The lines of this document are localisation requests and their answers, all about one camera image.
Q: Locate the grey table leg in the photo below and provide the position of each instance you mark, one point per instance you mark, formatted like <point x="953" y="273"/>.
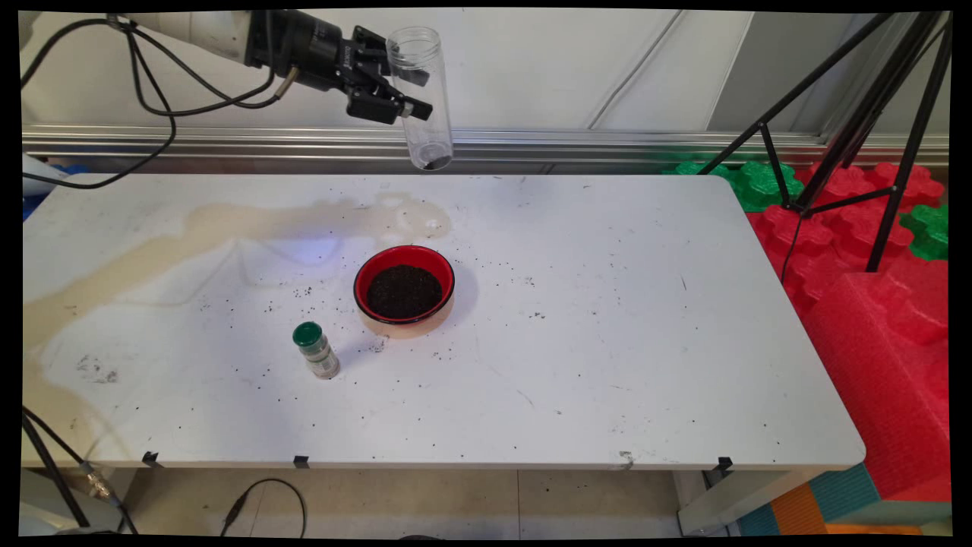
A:
<point x="729" y="501"/>
<point x="61" y="516"/>

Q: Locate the clear plastic jar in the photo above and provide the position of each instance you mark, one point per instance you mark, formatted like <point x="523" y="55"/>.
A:
<point x="433" y="133"/>

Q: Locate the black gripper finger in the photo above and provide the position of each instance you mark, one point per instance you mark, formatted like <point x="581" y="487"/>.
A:
<point x="380" y="102"/>
<point x="373" y="53"/>

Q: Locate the red foam puzzle mat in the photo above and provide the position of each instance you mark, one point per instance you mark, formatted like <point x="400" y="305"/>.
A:
<point x="828" y="235"/>

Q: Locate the orange foam mat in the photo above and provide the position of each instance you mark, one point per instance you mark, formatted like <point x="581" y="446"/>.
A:
<point x="797" y="510"/>

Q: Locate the dark grains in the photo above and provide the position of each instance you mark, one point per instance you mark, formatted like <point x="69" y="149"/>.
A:
<point x="436" y="164"/>
<point x="404" y="292"/>

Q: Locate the teal foam mat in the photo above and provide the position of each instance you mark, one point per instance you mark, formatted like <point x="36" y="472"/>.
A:
<point x="850" y="494"/>

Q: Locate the black tripod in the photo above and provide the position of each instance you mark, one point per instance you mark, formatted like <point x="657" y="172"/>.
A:
<point x="839" y="148"/>

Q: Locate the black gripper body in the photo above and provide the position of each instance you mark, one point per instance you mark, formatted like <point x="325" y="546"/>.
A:
<point x="304" y="49"/>

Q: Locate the red bowl with black rim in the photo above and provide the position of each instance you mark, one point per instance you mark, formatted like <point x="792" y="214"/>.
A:
<point x="364" y="266"/>

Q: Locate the green-capped spice bottle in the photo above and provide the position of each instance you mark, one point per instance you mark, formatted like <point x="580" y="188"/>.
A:
<point x="319" y="353"/>

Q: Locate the green foam puzzle piece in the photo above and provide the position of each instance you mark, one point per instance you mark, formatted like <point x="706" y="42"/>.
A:
<point x="759" y="186"/>
<point x="930" y="232"/>

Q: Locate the large red foam block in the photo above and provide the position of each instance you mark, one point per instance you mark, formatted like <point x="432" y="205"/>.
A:
<point x="888" y="380"/>

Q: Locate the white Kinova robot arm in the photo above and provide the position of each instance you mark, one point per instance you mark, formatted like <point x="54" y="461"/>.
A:
<point x="213" y="34"/>

